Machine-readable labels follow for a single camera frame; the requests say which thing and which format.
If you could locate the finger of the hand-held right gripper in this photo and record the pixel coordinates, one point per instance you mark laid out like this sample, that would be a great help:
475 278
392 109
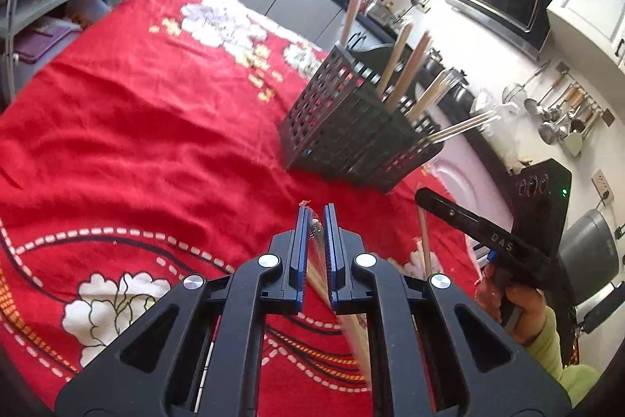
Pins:
449 214

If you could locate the clear plastic bags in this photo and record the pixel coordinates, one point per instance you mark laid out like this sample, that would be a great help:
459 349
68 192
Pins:
490 107

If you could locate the red floral blanket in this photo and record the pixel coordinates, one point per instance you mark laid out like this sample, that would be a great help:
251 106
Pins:
146 129

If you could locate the white wall outlet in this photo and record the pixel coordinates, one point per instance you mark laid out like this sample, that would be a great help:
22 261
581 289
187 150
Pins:
603 185

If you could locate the grey chair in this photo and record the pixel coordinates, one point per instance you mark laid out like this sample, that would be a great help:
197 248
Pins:
588 256

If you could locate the black perforated utensil basket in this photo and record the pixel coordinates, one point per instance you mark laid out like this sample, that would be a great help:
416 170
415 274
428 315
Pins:
351 138

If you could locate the purple lid storage box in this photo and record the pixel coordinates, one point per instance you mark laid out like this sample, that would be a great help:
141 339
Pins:
46 43

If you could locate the row of hanging ladles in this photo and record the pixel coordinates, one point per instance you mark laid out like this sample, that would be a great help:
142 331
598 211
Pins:
569 119

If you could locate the person's right hand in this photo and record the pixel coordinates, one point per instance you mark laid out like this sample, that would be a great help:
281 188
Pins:
530 314

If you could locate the person's right forearm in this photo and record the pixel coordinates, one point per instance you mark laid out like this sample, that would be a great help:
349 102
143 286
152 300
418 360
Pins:
561 358

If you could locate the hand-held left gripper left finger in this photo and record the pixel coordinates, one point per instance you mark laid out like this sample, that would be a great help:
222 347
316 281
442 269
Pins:
298 251

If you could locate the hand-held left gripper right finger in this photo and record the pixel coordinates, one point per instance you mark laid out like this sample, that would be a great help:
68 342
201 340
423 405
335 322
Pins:
333 251

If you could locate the white wall cabinet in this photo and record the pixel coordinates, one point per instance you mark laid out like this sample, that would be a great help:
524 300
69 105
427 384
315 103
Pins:
591 11

